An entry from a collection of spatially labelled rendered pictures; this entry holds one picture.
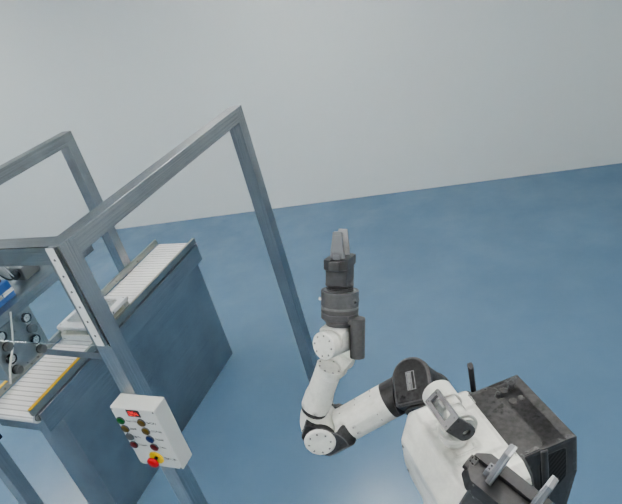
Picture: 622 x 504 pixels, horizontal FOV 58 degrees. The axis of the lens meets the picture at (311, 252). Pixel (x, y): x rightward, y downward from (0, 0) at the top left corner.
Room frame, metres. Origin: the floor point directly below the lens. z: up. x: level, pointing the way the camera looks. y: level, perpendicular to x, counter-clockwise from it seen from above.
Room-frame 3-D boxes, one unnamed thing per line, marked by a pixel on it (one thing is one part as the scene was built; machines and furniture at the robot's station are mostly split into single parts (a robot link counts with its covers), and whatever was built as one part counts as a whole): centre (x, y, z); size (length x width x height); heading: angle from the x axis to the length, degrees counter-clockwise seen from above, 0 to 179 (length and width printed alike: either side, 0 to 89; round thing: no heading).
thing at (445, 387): (0.80, -0.18, 1.32); 0.10 x 0.07 x 0.09; 8
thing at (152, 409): (1.37, 0.63, 0.97); 0.17 x 0.06 x 0.26; 63
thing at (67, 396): (2.45, 1.04, 0.77); 1.30 x 0.29 x 0.10; 153
